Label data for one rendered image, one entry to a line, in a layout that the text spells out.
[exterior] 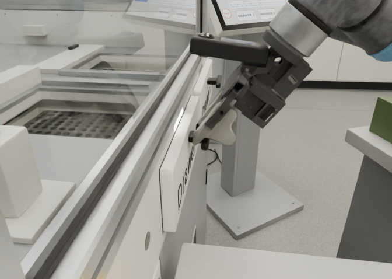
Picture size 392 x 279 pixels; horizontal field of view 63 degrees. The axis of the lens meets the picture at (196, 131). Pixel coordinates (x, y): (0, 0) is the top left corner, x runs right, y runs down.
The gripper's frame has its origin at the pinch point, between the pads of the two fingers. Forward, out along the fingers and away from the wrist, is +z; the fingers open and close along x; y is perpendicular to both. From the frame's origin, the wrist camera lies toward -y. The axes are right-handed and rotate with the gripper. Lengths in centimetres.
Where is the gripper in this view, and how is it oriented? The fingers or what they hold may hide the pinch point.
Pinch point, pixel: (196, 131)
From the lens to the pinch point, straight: 54.9
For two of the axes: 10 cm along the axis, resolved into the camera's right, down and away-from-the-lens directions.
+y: 8.1, 5.6, 1.6
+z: -5.7, 7.0, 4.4
